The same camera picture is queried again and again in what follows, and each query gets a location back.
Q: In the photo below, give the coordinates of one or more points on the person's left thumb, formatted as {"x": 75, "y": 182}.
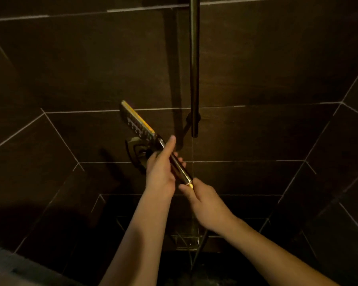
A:
{"x": 168, "y": 147}

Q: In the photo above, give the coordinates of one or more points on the person's right hand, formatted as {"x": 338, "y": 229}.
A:
{"x": 207, "y": 207}

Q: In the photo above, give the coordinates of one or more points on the chrome handheld shower head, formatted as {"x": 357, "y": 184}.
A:
{"x": 138, "y": 122}

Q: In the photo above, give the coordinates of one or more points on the dark vertical shower rail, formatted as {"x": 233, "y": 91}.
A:
{"x": 194, "y": 62}

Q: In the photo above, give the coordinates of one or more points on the chrome wall mixer valve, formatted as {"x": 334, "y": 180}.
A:
{"x": 136, "y": 150}

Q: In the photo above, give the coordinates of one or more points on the person's left hand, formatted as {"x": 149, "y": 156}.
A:
{"x": 158, "y": 175}

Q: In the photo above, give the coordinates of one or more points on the person's right thumb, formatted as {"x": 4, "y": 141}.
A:
{"x": 187, "y": 194}

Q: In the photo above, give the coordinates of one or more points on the person's left forearm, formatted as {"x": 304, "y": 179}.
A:
{"x": 138, "y": 241}

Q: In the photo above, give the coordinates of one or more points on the person's right forearm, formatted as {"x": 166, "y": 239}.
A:
{"x": 265, "y": 256}

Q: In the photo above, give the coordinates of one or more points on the grey shower curb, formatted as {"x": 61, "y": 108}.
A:
{"x": 15, "y": 269}

